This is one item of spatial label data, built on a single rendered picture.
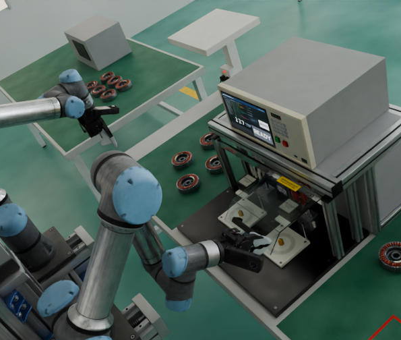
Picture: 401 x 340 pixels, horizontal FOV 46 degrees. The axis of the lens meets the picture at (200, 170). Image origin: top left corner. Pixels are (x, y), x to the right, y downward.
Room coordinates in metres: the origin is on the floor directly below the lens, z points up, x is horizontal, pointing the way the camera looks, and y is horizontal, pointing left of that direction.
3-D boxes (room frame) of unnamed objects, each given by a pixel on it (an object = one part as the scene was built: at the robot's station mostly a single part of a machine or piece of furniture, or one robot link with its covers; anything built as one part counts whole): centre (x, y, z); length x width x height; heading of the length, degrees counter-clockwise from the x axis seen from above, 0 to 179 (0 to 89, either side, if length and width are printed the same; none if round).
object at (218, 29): (2.37, -0.34, 0.98); 0.37 x 0.35 x 0.46; 22
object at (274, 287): (1.32, -0.15, 0.76); 0.64 x 0.47 x 0.02; 22
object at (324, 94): (1.43, -0.44, 1.22); 0.44 x 0.39 x 0.20; 22
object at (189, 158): (1.98, 0.06, 0.77); 0.11 x 0.11 x 0.04
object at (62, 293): (0.91, 0.49, 1.20); 0.13 x 0.12 x 0.14; 21
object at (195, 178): (1.78, 0.08, 0.77); 0.11 x 0.11 x 0.04
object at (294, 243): (1.21, -0.18, 0.78); 0.15 x 0.15 x 0.01; 22
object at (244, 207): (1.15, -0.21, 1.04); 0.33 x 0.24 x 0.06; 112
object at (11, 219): (1.38, 0.69, 1.20); 0.13 x 0.12 x 0.14; 31
